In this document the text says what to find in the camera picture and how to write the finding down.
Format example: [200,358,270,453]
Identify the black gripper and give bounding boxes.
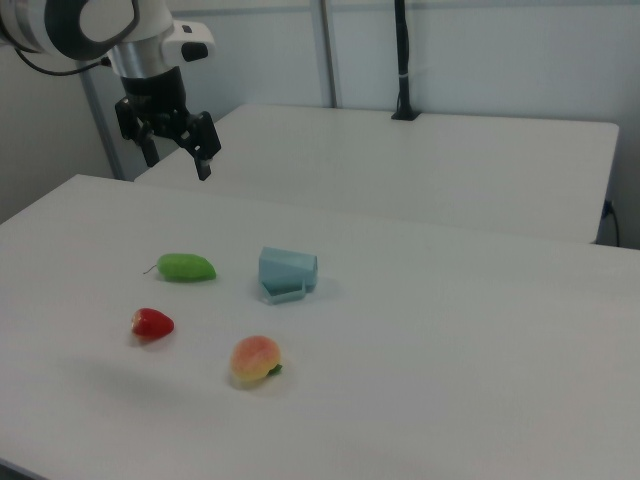
[114,67,223,182]

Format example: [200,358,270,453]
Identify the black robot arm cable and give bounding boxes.
[13,47,112,77]

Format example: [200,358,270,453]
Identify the black camera pole stand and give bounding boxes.
[390,0,421,122]

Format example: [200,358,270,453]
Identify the red toy strawberry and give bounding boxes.
[130,307,176,340]

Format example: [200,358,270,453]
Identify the grey metal partition post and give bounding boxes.
[318,0,345,109]
[79,64,125,181]

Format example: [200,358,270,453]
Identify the light blue angular mug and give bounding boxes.
[257,245,320,305]

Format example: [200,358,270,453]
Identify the black wall power cable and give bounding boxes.
[602,198,622,247]

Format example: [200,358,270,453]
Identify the green toy fruit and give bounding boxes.
[142,252,218,283]

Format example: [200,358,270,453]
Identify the orange yellow toy peach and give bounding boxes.
[229,335,285,387]

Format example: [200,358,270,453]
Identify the white side table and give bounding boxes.
[133,103,621,245]

